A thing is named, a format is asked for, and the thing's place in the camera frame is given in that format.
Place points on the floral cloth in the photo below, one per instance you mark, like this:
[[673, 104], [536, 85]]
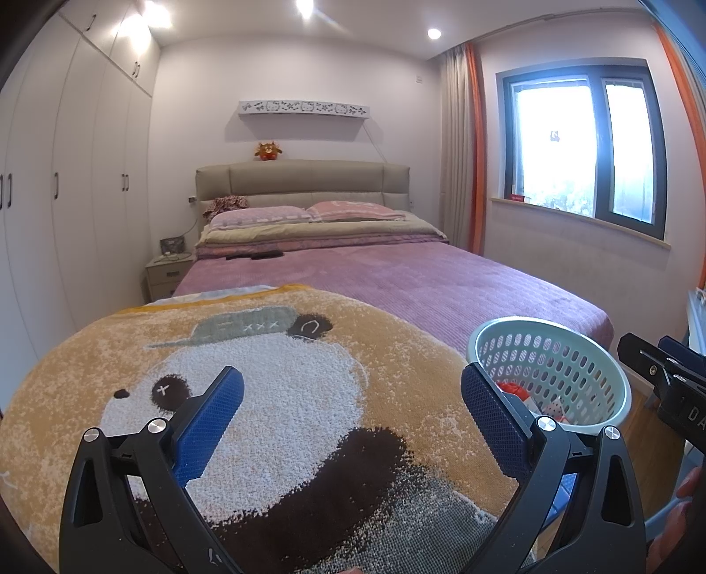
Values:
[[223, 205]]

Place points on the orange plush toy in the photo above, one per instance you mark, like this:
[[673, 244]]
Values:
[[268, 152]]

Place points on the teal perforated plastic basket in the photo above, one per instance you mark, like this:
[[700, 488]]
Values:
[[551, 331]]

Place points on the panda printed blanket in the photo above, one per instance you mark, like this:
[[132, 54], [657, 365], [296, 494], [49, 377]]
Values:
[[331, 386]]

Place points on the beige and orange curtain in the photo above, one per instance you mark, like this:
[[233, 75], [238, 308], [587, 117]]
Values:
[[460, 149], [686, 99]]

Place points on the olive folded quilt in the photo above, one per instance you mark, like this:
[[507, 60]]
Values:
[[331, 233]]

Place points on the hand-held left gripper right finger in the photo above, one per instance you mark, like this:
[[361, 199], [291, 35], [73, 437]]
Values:
[[491, 425]]

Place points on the blue plastic stool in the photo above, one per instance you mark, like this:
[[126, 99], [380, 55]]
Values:
[[562, 494]]

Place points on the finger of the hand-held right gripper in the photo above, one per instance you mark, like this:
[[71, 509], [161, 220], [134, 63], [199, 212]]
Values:
[[640, 353], [684, 356]]

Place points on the round ceiling light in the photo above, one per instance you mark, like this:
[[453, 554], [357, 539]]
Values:
[[434, 33]]

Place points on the red snack wrapper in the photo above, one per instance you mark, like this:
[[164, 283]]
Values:
[[518, 397]]

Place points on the beige padded headboard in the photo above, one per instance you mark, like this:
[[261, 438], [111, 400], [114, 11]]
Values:
[[303, 182]]

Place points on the stone window sill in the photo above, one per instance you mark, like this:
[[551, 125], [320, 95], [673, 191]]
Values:
[[579, 221]]

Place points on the pink pillow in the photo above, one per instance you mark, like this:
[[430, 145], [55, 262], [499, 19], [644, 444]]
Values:
[[353, 211]]

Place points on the beige nightstand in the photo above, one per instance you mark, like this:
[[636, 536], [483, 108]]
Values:
[[165, 276]]

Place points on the person's right hand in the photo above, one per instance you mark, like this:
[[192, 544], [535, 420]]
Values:
[[684, 530]]

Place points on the white wardrobe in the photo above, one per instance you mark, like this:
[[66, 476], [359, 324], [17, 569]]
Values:
[[66, 165]]

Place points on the dark framed window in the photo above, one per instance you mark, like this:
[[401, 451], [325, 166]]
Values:
[[598, 149]]

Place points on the purple bedspread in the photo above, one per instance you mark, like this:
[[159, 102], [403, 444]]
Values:
[[413, 281]]

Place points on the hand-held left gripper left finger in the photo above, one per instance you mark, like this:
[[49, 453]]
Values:
[[212, 425]]

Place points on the dark picture frame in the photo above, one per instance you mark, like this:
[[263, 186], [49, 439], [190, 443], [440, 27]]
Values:
[[172, 245]]

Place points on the mauve pillow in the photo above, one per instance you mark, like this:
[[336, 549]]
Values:
[[259, 217]]

